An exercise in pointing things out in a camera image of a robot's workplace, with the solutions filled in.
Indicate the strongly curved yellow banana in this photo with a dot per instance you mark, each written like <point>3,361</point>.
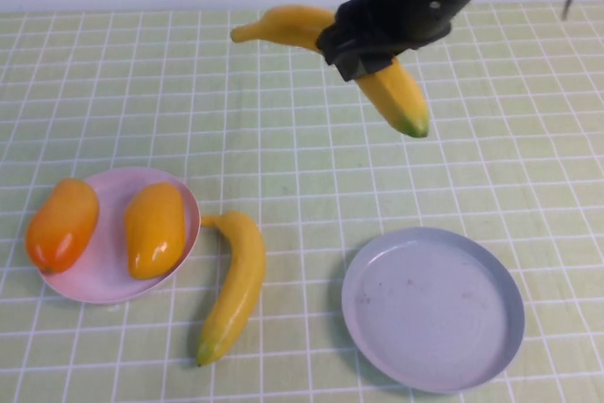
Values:
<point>401,96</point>

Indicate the pink round plate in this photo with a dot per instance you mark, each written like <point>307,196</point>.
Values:
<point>111,242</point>

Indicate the long yellow banana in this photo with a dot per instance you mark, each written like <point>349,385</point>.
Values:
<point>238,280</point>

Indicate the green checkered tablecloth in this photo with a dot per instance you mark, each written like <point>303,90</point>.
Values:
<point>141,105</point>

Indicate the grey-blue round plate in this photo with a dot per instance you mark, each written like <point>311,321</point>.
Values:
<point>429,313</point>

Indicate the orange mango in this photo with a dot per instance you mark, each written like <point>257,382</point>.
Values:
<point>61,228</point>

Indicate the yellow mango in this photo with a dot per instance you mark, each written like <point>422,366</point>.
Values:
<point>156,233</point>

